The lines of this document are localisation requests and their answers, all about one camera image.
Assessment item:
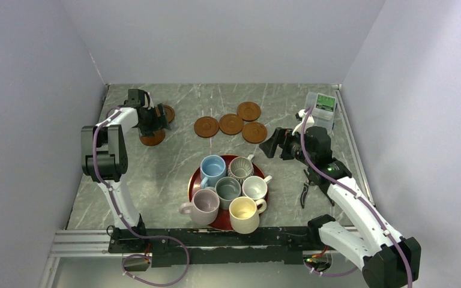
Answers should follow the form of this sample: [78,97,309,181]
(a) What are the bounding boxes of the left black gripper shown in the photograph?
[138,104,171,137]

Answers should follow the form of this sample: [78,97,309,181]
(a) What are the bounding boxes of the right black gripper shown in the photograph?
[259,127,315,166]

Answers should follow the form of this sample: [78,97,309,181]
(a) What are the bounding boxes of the brown coaster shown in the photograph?
[237,101,261,122]
[242,122,268,144]
[194,116,220,138]
[163,104,175,123]
[139,129,165,146]
[218,113,244,136]

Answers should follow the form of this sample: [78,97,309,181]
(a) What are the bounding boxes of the grey ribbed mug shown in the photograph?
[227,154,255,184]

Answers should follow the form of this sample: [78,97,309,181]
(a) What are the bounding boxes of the white mug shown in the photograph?
[242,175,273,200]

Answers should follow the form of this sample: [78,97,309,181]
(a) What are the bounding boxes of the cream yellow mug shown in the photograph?
[229,196,267,234]

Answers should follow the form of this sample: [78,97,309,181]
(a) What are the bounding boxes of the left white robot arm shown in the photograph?
[81,89,170,252]

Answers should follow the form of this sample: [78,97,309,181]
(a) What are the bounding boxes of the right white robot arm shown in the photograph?
[259,126,421,287]

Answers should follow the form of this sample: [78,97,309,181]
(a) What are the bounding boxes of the grey-green mug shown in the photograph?
[215,176,241,210]

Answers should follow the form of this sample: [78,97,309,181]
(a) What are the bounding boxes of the blue mug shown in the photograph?
[200,155,227,188]

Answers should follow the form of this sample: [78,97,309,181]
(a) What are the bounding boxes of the clear plastic parts box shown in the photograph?
[306,92,337,133]

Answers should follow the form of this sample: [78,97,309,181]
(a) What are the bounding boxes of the red round tray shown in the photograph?
[187,155,266,231]

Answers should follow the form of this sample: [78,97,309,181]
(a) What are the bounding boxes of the lilac mug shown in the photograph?
[179,189,220,225]

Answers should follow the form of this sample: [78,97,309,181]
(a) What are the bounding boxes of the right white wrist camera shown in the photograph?
[292,109,315,134]

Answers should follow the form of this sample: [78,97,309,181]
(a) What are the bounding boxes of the black handled pliers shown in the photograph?
[300,170,335,209]

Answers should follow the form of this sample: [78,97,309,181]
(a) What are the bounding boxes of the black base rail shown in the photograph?
[108,226,325,268]

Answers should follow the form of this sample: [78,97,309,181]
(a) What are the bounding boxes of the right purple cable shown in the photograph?
[298,106,414,288]

